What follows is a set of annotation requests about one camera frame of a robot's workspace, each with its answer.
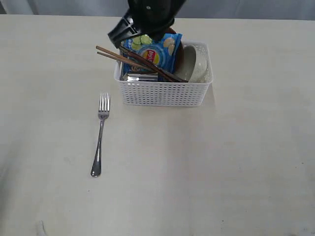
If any grey ceramic bowl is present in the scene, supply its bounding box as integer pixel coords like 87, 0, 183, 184
174, 45, 208, 83

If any shiny steel cup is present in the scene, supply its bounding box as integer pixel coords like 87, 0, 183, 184
121, 72, 158, 82

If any steel fork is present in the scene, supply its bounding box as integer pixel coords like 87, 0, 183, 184
91, 93, 110, 177

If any white plastic perforated basket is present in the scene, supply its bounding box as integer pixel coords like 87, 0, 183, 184
114, 41, 213, 107

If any brown wooden plate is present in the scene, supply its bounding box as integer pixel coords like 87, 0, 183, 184
165, 27, 184, 73

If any dark red wooden spoon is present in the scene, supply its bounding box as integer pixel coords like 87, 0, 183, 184
119, 46, 187, 83

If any wooden chopstick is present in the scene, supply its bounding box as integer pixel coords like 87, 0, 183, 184
97, 52, 153, 72
95, 45, 126, 59

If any blue chips bag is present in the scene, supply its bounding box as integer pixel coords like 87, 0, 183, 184
122, 33, 182, 73

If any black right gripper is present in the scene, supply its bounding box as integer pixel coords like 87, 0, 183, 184
108, 0, 186, 48

